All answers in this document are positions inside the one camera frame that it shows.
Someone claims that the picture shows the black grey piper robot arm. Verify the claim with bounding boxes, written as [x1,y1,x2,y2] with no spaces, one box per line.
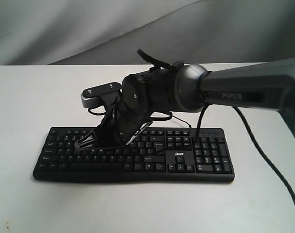
[75,58,295,151]

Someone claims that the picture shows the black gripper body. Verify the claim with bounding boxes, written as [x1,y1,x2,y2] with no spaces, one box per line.
[94,99,152,147]

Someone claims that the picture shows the black keyboard usb cable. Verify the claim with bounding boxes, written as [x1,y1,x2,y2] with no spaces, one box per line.
[88,108,193,129]

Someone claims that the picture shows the black acer keyboard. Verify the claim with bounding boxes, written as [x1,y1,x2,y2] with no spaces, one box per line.
[33,127,235,183]

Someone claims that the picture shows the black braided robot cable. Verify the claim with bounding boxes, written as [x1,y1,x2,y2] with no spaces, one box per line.
[137,49,295,233]

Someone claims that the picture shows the grey backdrop cloth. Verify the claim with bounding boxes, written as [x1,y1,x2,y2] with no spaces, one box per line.
[0,0,295,65]

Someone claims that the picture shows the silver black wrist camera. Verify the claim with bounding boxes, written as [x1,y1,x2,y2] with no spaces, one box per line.
[81,82,122,109]

